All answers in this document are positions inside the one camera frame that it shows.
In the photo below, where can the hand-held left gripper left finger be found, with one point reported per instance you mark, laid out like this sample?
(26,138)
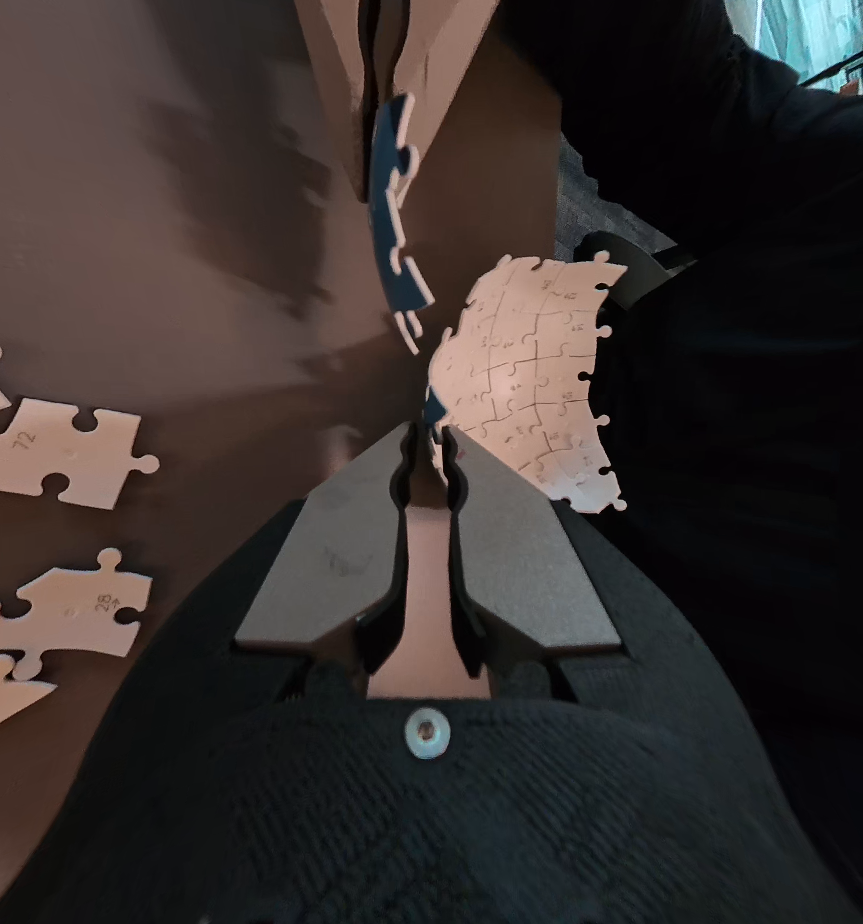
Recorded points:
(323,570)

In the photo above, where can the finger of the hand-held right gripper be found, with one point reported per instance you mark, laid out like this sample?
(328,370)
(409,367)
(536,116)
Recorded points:
(337,50)
(446,50)

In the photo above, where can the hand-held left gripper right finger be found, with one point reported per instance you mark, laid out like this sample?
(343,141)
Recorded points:
(532,570)

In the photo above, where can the black metal shelf rack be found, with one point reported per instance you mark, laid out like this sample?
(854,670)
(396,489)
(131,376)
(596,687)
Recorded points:
(850,43)

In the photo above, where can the partly built white puzzle ball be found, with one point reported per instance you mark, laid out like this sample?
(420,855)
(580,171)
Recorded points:
(532,375)

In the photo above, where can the joined puzzle pieces strip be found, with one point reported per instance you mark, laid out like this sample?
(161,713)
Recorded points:
(388,202)

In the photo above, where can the black office chair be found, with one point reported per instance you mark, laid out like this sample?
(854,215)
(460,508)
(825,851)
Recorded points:
(640,271)

